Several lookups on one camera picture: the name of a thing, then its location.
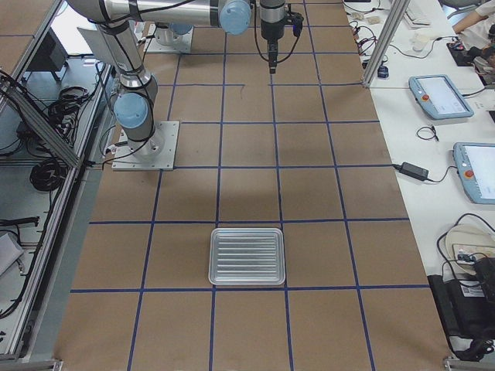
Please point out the black power adapter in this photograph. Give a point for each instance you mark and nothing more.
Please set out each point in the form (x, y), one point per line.
(414, 171)

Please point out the white paper cup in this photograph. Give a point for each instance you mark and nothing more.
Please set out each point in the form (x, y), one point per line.
(419, 42)

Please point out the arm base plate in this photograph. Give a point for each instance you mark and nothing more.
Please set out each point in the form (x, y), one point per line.
(157, 154)
(169, 40)

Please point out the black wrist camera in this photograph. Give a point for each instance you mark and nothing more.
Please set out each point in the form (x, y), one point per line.
(297, 24)

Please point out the upper blue teach pendant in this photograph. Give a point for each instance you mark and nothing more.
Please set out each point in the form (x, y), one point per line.
(439, 98)

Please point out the ribbed metal tray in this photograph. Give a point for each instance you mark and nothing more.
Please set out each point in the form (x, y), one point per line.
(247, 256)

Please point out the lower blue teach pendant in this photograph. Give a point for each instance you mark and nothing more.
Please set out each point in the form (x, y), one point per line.
(475, 165)

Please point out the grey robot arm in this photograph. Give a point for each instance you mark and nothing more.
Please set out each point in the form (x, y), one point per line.
(191, 84)

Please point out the blue teach pendant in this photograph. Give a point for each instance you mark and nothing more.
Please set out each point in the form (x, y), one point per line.
(475, 165)
(439, 98)

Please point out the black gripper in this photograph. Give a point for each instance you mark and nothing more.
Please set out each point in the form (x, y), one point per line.
(271, 26)

